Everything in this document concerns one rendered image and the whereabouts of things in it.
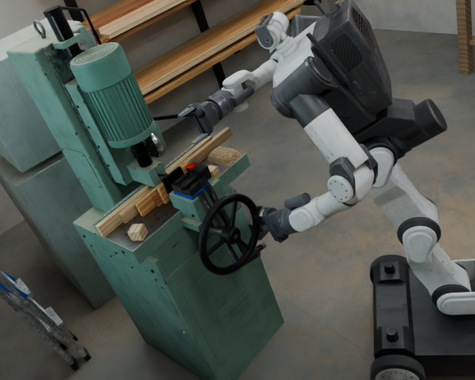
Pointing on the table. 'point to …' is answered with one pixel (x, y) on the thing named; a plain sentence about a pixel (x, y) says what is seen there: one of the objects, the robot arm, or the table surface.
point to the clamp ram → (172, 179)
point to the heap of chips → (223, 156)
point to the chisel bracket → (150, 176)
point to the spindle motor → (113, 94)
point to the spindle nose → (142, 154)
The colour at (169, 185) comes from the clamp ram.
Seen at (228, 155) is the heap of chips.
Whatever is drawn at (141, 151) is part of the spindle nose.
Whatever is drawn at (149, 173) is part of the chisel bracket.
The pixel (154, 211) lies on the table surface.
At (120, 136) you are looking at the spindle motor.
